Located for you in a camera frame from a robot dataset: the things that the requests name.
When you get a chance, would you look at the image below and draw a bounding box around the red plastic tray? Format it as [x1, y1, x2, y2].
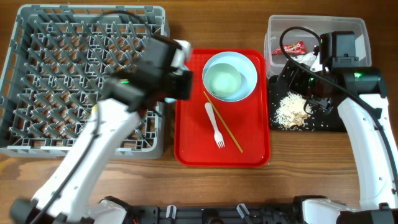
[174, 49, 271, 167]

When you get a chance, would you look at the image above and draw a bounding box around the small light blue bowl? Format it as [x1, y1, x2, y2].
[164, 65, 193, 103]

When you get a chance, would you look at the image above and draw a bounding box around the wooden chopstick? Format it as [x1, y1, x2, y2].
[203, 91, 243, 153]

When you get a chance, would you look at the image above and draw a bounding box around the black tray bin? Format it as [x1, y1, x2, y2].
[268, 76, 346, 132]

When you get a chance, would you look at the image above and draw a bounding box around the red snack wrapper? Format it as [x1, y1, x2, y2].
[283, 40, 307, 55]

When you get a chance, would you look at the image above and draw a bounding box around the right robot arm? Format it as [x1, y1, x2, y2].
[270, 62, 397, 223]

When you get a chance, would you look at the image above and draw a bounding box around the white tissue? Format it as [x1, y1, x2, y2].
[295, 52, 317, 67]

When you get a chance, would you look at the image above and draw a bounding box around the yellow cup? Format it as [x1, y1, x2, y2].
[91, 105, 97, 114]

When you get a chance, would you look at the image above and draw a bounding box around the clear plastic bin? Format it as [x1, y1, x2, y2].
[264, 15, 372, 78]

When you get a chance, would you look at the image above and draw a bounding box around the white plastic fork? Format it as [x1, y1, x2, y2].
[205, 102, 225, 148]

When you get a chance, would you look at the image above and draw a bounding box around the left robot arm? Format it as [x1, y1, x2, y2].
[9, 68, 193, 223]

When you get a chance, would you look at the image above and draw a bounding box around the rice food waste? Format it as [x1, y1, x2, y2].
[271, 93, 317, 130]

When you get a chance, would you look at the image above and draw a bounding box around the large light blue plate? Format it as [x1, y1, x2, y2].
[202, 51, 257, 102]

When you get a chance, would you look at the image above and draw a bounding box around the grey dishwasher rack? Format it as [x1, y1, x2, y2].
[1, 4, 170, 157]

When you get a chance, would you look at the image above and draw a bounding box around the green bowl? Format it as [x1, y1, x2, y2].
[203, 63, 242, 98]

